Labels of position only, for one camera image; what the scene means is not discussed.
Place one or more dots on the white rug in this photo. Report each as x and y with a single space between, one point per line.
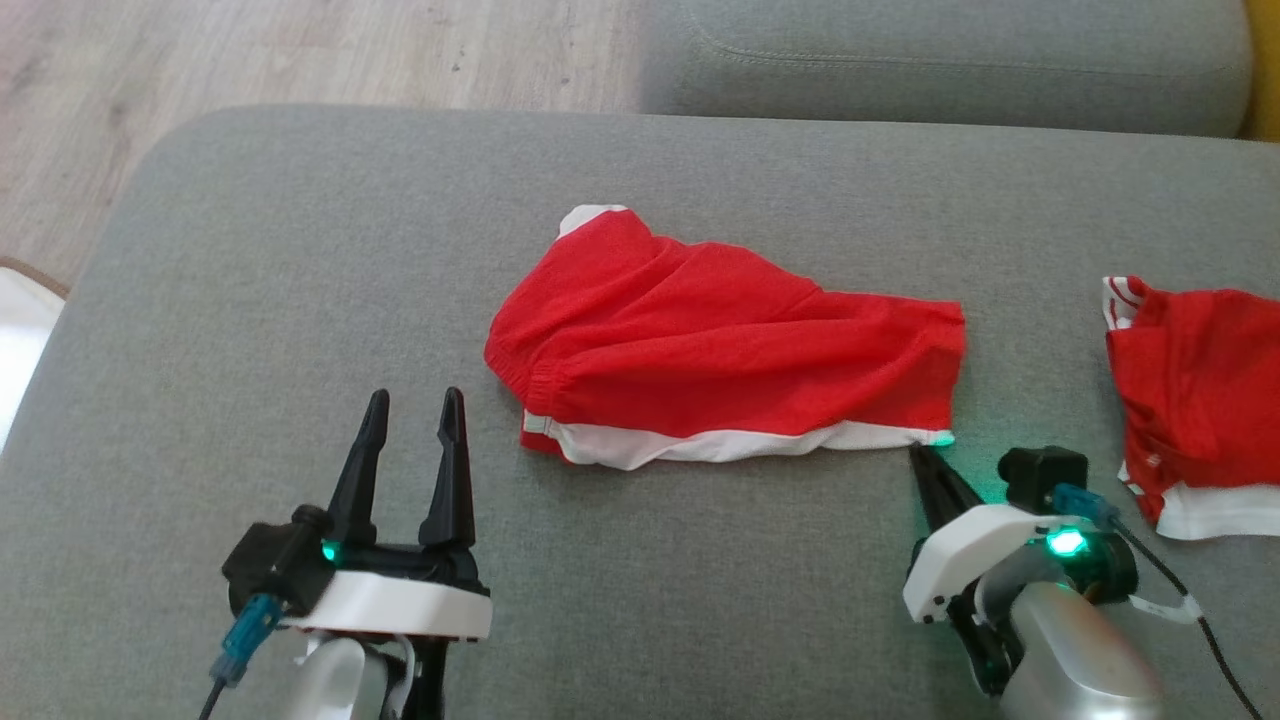
20 340

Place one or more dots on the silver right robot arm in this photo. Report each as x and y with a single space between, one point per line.
1070 660

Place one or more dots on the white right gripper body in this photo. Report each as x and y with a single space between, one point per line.
950 565

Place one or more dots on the red shorts with white trim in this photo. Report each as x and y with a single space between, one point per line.
700 340

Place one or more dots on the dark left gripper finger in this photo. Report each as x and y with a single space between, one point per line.
450 500
358 490

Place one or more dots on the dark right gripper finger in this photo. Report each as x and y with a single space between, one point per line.
958 495
930 500

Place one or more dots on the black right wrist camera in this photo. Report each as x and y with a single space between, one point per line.
1040 475

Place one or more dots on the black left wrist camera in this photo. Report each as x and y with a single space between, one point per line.
265 565

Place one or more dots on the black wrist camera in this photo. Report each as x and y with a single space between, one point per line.
265 565
1040 475

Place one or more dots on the large yellow sofa backrest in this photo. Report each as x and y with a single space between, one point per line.
1265 70

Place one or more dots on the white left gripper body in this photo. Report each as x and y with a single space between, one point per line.
400 605

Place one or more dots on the grey sofa seat cushion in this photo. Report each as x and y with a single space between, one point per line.
950 60

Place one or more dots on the red white printed T-shirt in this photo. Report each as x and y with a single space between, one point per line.
1200 400

